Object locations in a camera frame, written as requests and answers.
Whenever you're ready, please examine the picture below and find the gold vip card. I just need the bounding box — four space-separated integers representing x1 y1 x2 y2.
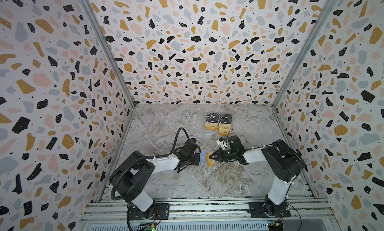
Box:
218 124 232 136
205 123 218 131
206 152 217 167

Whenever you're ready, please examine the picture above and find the black VIP card right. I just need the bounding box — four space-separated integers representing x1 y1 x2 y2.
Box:
219 114 233 125

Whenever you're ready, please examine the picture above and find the clear acrylic card display stand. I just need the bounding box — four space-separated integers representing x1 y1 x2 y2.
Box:
204 113 233 136

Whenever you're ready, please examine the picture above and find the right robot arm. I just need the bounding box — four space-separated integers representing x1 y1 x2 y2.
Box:
208 136 307 218

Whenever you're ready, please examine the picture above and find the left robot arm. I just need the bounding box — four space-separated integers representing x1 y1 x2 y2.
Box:
110 139 201 219

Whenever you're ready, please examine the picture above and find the black vip card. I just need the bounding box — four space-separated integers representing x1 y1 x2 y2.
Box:
206 113 220 124
219 114 233 125

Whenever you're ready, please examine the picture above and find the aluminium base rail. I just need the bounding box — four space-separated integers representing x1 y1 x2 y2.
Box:
78 196 341 231

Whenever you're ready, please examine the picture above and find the tan leather card holder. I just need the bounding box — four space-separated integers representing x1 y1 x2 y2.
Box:
199 150 218 168

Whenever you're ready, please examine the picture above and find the black VIP card left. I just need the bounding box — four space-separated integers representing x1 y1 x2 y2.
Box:
206 113 220 124

